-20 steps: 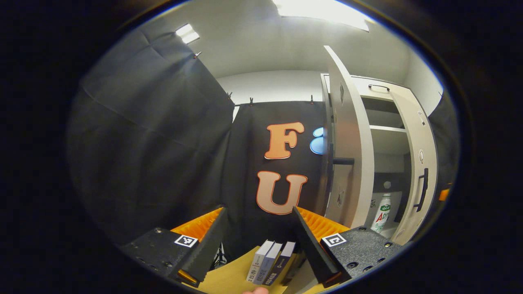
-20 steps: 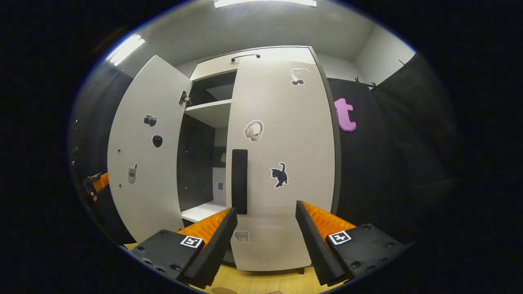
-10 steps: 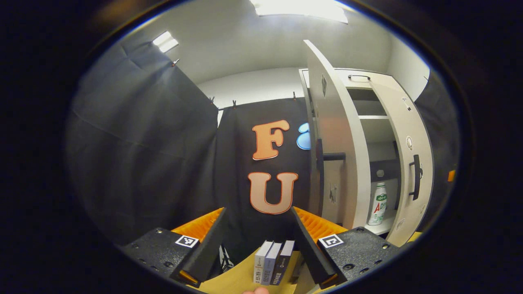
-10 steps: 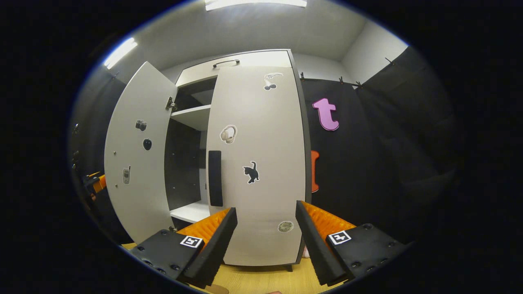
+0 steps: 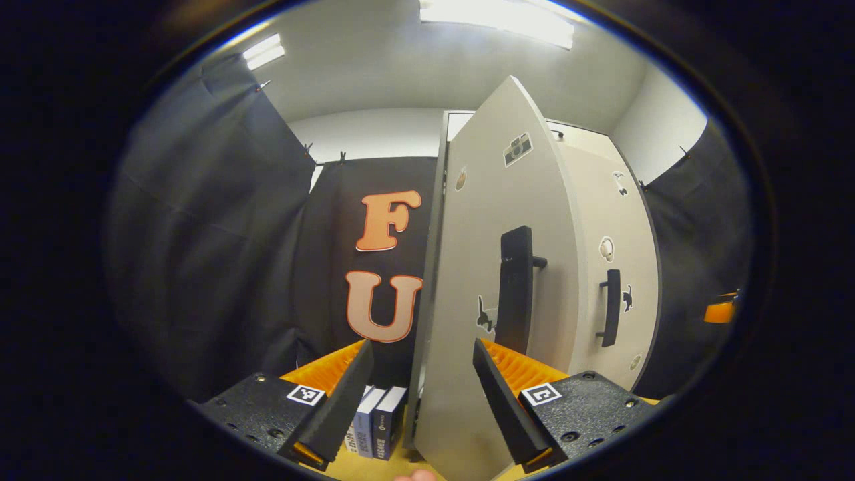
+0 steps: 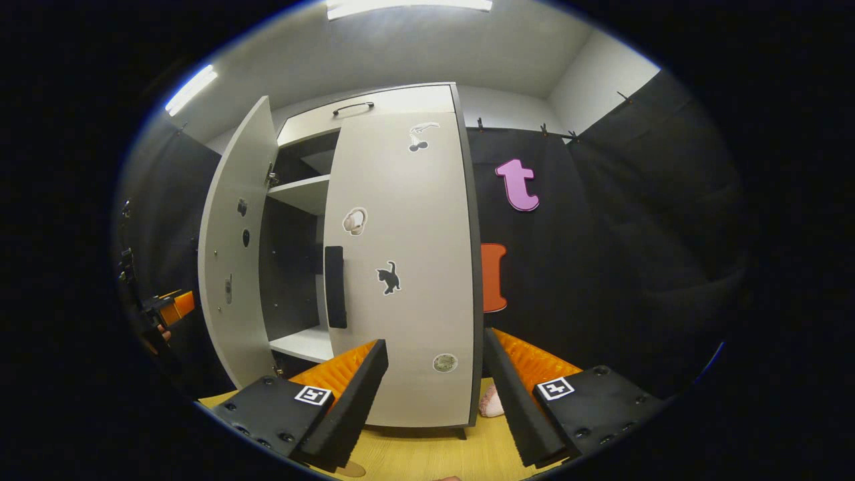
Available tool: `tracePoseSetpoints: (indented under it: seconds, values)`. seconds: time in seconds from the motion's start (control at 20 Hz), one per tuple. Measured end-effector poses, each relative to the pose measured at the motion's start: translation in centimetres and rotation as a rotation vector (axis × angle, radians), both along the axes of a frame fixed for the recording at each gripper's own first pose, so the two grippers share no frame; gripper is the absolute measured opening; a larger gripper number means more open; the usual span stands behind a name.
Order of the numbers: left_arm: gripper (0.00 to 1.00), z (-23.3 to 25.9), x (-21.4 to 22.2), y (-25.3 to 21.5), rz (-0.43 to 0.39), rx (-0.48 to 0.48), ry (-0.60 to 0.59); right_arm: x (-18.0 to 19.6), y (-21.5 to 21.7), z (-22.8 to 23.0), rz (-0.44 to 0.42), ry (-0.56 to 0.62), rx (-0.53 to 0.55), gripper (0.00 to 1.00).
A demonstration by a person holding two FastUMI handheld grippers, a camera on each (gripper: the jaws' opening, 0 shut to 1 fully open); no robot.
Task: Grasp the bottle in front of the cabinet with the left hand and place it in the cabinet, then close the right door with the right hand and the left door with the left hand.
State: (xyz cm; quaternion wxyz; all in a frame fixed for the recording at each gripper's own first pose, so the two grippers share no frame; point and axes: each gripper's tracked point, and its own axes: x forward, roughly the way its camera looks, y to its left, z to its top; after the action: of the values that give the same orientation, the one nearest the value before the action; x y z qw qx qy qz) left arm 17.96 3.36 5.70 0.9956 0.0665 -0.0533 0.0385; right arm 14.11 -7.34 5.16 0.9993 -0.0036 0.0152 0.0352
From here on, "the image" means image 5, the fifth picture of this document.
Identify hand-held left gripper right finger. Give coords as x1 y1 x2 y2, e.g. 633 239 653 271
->
472 337 662 474

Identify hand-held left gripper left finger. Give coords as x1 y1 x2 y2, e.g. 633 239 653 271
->
190 339 375 472

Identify white door with ghost sticker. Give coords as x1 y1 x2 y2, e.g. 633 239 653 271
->
558 137 662 391

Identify white door with camera sticker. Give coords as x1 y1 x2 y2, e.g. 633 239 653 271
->
404 75 588 481

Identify grey blue box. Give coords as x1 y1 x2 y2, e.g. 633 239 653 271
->
354 387 388 458

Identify dark navy box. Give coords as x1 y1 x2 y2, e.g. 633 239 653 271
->
373 386 408 462

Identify plain black backdrop cloth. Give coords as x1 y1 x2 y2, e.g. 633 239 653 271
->
635 120 755 402
107 53 315 402

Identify black backdrop cloth orange letters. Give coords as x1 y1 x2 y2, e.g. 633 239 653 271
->
294 157 438 388

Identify small ceiling light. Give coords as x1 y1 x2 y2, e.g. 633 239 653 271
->
242 33 286 71

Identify long ceiling light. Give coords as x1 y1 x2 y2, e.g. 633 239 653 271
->
419 0 575 51

